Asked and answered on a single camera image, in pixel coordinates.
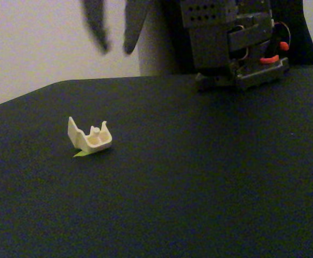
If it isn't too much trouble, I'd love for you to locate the small white plastic piece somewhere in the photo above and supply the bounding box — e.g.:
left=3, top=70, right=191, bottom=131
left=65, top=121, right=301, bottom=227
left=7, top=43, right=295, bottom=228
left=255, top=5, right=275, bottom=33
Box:
left=67, top=116, right=113, bottom=154

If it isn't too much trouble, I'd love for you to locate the dark desk mat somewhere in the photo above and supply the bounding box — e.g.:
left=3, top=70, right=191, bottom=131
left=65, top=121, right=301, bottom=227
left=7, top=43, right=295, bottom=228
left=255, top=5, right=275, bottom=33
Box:
left=0, top=75, right=313, bottom=258

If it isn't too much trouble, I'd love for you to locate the black clamp with orange pads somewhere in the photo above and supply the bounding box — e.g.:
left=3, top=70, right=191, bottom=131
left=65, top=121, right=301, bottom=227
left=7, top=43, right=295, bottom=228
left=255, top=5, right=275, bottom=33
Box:
left=260, top=34, right=290, bottom=65

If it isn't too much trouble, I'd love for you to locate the black office chair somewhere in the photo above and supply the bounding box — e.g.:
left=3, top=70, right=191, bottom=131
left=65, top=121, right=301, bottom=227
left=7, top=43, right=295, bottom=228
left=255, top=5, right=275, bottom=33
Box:
left=269, top=0, right=313, bottom=67

